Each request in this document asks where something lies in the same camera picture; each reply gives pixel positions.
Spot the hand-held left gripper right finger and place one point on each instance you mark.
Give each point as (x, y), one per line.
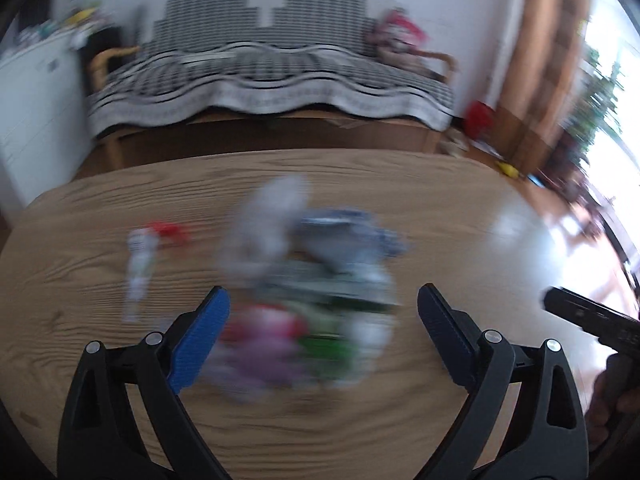
(445, 330)

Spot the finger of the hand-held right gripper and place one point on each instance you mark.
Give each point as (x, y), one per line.
(575, 312)

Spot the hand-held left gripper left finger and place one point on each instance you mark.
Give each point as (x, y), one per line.
(200, 340)

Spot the green cardboard box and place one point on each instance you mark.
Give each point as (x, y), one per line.
(325, 287)

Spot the person's right hand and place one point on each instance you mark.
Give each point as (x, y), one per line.
(597, 425)

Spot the purple pig toy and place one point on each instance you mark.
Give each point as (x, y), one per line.
(265, 355)

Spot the small white bottle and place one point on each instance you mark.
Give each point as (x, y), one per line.
(140, 270)

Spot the red wrapper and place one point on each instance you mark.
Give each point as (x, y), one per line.
(170, 232)

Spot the blue grey crumpled packet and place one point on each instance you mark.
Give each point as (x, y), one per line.
(345, 240)

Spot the yellow floor toy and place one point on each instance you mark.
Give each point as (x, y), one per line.
(507, 169)

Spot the potted plants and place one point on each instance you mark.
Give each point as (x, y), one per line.
(597, 105)

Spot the red bag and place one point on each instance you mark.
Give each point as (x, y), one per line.
(479, 117)

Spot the wooden sofa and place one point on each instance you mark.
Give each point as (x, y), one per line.
(275, 132)

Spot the brown curtain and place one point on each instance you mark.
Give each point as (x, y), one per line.
(542, 60)

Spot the sofa with striped blanket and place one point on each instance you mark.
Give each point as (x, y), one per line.
(280, 75)

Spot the white cabinet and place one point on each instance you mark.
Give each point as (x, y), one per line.
(35, 110)

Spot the pink plush toy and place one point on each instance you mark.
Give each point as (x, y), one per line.
(397, 35)

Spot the black box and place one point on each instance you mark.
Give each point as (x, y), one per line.
(102, 55)

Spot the clutter on cabinet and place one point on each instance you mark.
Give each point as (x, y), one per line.
(75, 20)

